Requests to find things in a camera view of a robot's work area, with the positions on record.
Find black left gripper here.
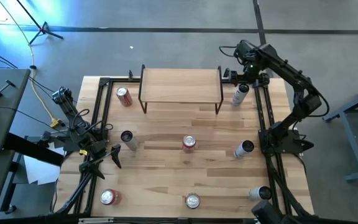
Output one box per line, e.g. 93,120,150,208
78,139,122,180

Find red soda can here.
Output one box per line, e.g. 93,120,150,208
99,188,123,207

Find yellow power cable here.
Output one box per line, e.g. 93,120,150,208
0,0,62,128

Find black aluminium table frame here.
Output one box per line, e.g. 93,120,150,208
50,68,315,224

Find white paper sheet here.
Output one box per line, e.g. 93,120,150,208
23,141,65,186

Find red Coca-Cola can dark picture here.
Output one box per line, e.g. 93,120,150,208
185,192,201,210

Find black tripod stand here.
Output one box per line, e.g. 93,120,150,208
16,0,64,45

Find grey desk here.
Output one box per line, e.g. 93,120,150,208
0,68,31,220

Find black support beam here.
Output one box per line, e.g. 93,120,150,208
3,132,65,167

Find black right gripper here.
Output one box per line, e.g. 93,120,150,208
230,55,264,87

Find white slim can blue print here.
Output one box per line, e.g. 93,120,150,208
248,185,273,201

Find red can blue logo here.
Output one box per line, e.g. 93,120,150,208
182,134,197,154

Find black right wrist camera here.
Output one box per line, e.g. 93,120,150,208
233,40,253,58

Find grey metal table frame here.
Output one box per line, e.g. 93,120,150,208
321,80,358,183

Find white slim can orange print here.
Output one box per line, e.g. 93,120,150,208
120,130,139,152

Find silver aluminium bracket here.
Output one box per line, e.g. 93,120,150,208
78,217,115,224

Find wooden shelf black metal legs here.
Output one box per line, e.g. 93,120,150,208
137,64,224,115

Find white slim energy can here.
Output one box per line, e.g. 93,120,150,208
232,139,255,160
231,83,250,108

